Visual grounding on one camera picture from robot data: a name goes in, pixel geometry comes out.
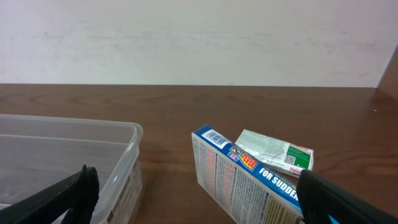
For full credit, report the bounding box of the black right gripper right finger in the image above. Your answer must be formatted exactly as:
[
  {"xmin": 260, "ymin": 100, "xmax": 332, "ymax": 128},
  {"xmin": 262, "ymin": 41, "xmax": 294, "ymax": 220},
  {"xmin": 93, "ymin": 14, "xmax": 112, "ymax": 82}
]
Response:
[{"xmin": 297, "ymin": 170, "xmax": 397, "ymax": 224}]

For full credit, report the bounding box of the blue Kool Fever box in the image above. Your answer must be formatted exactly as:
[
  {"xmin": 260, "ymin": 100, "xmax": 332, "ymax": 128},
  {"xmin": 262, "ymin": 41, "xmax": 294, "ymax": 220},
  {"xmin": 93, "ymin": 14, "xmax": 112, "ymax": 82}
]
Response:
[{"xmin": 191, "ymin": 124, "xmax": 340, "ymax": 224}]

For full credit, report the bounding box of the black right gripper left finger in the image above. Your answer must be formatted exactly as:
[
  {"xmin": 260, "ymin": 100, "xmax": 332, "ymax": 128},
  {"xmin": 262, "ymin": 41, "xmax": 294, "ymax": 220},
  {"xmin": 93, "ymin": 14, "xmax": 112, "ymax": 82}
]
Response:
[{"xmin": 1, "ymin": 166, "xmax": 100, "ymax": 224}]

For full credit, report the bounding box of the white green Panadol box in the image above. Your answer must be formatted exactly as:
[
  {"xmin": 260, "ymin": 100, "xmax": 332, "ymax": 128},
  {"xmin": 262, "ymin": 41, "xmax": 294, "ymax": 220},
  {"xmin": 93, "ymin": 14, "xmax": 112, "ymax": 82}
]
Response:
[{"xmin": 235, "ymin": 129, "xmax": 314, "ymax": 177}]

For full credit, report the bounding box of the clear plastic container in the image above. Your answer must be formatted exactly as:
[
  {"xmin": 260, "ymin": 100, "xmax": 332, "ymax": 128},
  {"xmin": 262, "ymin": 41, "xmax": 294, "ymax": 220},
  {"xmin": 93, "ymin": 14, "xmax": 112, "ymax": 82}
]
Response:
[{"xmin": 1, "ymin": 114, "xmax": 143, "ymax": 223}]

